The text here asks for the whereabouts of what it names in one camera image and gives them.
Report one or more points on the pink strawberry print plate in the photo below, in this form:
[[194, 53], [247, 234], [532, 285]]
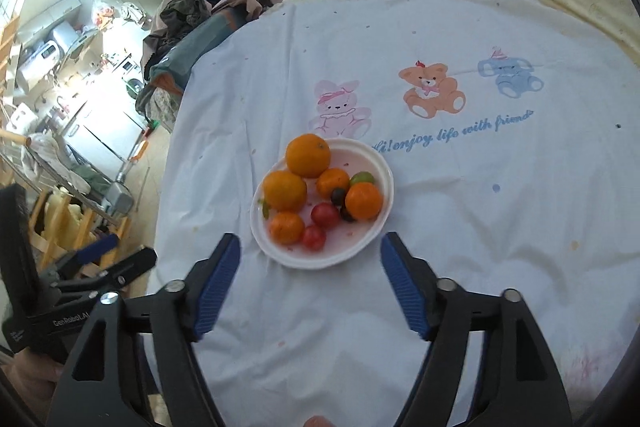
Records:
[[350, 237]]

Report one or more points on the small mandarin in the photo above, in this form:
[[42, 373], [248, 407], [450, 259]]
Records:
[[333, 182], [286, 227]]

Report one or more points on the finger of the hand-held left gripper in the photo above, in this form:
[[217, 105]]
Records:
[[130, 264], [97, 247]]

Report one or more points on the dark purple grape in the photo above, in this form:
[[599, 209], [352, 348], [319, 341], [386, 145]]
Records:
[[339, 196]]

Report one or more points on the red cherry tomato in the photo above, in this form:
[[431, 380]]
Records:
[[325, 214], [313, 237]]

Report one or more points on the medium orange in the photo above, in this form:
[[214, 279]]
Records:
[[364, 201]]

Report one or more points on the large orange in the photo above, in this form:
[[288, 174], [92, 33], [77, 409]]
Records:
[[308, 155], [285, 191]]

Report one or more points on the grey metal box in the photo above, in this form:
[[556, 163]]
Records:
[[119, 198]]

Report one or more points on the person's left hand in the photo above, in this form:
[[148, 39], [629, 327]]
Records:
[[35, 377]]

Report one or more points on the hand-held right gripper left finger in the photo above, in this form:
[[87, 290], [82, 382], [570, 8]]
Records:
[[220, 279]]

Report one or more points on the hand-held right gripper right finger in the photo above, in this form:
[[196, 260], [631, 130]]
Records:
[[402, 287]]

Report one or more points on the pile of clothes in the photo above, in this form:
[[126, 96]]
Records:
[[200, 7]]

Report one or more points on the white cloth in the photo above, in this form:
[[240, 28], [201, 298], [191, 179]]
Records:
[[55, 157]]

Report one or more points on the wooden rack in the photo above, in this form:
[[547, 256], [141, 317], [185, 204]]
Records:
[[55, 227]]

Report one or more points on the green cherry tomato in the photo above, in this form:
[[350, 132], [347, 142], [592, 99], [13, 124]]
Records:
[[362, 179]]

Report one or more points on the white animal print bed sheet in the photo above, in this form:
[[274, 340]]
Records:
[[500, 232]]

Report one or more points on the teal orange pillow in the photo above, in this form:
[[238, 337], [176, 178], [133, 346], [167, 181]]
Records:
[[195, 47]]

